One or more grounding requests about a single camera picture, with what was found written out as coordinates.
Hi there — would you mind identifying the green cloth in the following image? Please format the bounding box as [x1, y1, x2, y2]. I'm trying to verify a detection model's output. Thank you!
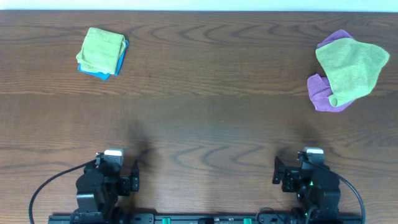
[76, 27, 127, 75]
[315, 38, 389, 107]

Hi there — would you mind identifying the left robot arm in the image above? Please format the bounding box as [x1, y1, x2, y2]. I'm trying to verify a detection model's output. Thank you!
[69, 153, 139, 224]

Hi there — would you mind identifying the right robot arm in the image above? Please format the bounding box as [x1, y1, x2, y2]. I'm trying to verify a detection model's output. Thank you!
[272, 147, 342, 223]

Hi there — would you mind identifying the crumpled purple cloth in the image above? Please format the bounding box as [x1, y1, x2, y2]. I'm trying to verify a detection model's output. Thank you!
[307, 29, 353, 113]

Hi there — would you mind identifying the folded blue cloth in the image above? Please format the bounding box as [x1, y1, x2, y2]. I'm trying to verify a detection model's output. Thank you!
[78, 40, 129, 80]

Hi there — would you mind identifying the folded green cloth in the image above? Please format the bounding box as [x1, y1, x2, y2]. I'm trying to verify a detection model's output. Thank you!
[76, 27, 127, 75]

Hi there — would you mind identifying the left black cable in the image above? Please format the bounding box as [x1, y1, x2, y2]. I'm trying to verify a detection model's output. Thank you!
[29, 159, 98, 224]

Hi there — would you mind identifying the black cable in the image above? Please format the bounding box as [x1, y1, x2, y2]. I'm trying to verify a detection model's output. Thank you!
[306, 158, 366, 224]
[29, 159, 98, 224]

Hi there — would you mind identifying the right black cable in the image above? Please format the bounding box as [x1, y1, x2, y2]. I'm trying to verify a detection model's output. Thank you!
[306, 158, 366, 224]

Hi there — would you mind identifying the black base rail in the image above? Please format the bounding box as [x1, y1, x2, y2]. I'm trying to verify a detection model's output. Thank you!
[48, 213, 362, 224]

